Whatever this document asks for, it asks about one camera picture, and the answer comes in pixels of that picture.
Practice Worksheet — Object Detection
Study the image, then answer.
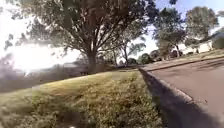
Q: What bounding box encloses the thin tree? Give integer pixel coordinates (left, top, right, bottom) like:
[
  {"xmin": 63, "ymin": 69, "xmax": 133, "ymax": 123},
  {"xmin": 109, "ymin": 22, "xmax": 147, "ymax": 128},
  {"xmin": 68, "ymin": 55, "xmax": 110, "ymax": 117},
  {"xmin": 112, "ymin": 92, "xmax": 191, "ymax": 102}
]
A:
[{"xmin": 112, "ymin": 22, "xmax": 148, "ymax": 67}]

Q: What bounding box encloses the large spreading tree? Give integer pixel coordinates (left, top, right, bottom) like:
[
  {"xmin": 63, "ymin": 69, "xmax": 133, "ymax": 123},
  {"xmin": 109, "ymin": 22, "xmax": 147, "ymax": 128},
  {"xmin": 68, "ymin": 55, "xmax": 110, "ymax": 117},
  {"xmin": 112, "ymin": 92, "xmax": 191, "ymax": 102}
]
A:
[{"xmin": 5, "ymin": 0, "xmax": 158, "ymax": 75}]

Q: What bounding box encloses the round bush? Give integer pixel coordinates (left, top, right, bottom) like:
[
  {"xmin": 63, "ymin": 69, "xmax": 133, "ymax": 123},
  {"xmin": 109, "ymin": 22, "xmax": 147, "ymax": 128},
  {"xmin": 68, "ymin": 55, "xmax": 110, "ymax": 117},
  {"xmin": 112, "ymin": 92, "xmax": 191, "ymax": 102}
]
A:
[{"xmin": 137, "ymin": 52, "xmax": 153, "ymax": 65}]

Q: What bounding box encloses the grass lawn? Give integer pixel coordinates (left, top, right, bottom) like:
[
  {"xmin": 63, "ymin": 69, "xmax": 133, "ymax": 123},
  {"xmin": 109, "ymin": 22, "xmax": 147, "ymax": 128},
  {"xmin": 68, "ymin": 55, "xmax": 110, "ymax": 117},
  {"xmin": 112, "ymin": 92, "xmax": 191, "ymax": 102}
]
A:
[{"xmin": 0, "ymin": 68, "xmax": 165, "ymax": 128}]

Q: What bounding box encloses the dark tree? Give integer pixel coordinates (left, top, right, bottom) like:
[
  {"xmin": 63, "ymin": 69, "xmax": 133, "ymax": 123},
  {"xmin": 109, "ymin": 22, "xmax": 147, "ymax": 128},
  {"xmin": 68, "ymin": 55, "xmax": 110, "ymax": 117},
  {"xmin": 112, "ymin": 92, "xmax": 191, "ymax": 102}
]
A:
[{"xmin": 152, "ymin": 7, "xmax": 187, "ymax": 60}]

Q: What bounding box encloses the grey asphalt road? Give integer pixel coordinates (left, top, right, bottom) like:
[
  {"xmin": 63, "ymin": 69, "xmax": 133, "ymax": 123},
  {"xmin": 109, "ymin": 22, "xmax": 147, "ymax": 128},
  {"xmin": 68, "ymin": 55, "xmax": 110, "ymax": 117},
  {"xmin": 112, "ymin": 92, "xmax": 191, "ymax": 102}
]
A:
[{"xmin": 139, "ymin": 57, "xmax": 224, "ymax": 128}]

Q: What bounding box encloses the grass verge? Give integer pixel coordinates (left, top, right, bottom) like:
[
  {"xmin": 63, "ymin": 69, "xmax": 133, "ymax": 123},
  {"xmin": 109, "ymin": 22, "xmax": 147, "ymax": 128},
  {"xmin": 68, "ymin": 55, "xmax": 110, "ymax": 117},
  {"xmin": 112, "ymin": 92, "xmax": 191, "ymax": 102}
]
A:
[{"xmin": 142, "ymin": 48, "xmax": 224, "ymax": 72}]

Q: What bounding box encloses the pale house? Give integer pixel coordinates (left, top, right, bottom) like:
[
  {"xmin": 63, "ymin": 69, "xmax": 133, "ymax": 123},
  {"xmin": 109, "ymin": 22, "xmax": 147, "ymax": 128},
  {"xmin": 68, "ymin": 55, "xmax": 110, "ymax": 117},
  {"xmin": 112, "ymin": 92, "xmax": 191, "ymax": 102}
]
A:
[{"xmin": 179, "ymin": 31, "xmax": 224, "ymax": 56}]

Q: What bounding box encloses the round-crowned tree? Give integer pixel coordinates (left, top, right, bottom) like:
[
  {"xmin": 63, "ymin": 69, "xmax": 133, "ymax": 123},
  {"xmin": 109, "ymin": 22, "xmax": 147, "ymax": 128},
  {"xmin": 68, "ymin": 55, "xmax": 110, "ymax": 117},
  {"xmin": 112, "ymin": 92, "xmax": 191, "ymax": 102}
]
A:
[{"xmin": 184, "ymin": 6, "xmax": 220, "ymax": 48}]

